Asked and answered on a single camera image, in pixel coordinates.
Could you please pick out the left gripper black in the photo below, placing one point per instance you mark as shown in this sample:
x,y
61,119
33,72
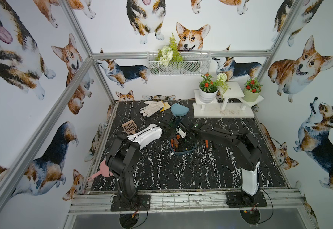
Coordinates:
x,y
176,126

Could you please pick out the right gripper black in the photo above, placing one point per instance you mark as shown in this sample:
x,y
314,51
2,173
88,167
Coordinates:
x,y
193,142

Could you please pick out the teal storage box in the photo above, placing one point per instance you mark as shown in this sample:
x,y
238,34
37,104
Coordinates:
x,y
173,144

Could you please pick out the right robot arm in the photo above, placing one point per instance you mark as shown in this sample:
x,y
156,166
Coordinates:
x,y
245,148

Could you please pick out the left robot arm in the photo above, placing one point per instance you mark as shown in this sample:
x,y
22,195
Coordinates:
x,y
125,154

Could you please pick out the blue plastic dustpan scoop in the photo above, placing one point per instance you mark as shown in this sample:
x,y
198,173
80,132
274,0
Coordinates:
x,y
178,112

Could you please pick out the yellow cloth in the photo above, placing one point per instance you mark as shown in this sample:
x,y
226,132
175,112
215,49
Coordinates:
x,y
166,106

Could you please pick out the white work glove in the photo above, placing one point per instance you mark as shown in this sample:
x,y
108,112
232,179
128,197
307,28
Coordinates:
x,y
151,108

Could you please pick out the brown slotted scoop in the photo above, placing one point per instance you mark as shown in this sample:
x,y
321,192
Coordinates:
x,y
130,127

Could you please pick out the white potted red flowers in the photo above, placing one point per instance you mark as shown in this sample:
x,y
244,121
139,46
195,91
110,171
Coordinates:
x,y
209,88

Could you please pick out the white stepped stand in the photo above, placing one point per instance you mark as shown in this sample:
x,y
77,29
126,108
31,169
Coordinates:
x,y
233,105

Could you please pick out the green white artificial plant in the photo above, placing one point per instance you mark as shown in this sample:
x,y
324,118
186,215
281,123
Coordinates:
x,y
169,53

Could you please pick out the green potted red flowers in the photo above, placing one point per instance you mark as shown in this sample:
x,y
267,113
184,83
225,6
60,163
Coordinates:
x,y
252,90

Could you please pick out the white wire wall basket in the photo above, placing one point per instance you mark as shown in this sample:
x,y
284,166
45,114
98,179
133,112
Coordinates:
x,y
194,63

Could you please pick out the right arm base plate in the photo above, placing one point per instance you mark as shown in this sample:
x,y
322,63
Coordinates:
x,y
243,200

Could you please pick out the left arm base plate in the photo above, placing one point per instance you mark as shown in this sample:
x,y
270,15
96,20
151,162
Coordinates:
x,y
139,202

